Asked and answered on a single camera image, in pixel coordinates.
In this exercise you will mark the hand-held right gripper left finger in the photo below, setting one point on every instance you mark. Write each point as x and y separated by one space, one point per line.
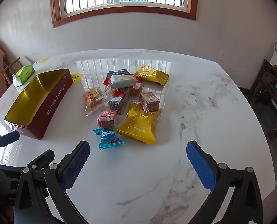
75 165

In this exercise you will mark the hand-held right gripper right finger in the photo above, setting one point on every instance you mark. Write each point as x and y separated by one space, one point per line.
200 165

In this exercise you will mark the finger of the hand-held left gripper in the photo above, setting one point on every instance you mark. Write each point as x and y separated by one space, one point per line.
8 137
43 157

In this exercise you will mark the blue candy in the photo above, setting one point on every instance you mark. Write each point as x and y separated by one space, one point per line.
108 138

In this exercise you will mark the maroon gold-lined tin box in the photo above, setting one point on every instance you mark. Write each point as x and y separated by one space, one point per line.
51 102

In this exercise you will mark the pink cube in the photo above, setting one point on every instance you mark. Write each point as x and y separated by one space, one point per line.
107 119

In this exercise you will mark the clear fried twist snack packet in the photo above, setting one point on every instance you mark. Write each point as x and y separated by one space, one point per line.
94 99

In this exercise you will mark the yellow plain snack packet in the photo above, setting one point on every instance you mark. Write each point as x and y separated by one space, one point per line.
138 126

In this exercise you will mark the black sesame block red label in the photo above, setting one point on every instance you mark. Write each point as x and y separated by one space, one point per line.
117 103

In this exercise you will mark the red snack packet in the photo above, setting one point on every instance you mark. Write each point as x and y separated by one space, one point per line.
106 81

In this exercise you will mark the navy cracker packet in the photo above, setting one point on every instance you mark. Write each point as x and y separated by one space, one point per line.
122 80

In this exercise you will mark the clear orange peanut snack packet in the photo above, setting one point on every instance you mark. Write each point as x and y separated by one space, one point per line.
136 89

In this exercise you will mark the yellow line-patterned snack packet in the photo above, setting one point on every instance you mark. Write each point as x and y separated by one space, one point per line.
151 74

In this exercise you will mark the green tissue pack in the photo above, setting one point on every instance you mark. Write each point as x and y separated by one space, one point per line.
24 73

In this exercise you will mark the wooden chair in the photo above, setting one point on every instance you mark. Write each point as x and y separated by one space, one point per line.
11 68

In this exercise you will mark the brown wrapped snack cube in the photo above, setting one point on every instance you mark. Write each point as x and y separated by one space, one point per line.
149 102

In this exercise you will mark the yellow table sticker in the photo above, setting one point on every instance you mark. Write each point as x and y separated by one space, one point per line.
42 60

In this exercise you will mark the dark wooden furniture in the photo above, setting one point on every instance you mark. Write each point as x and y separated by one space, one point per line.
269 98

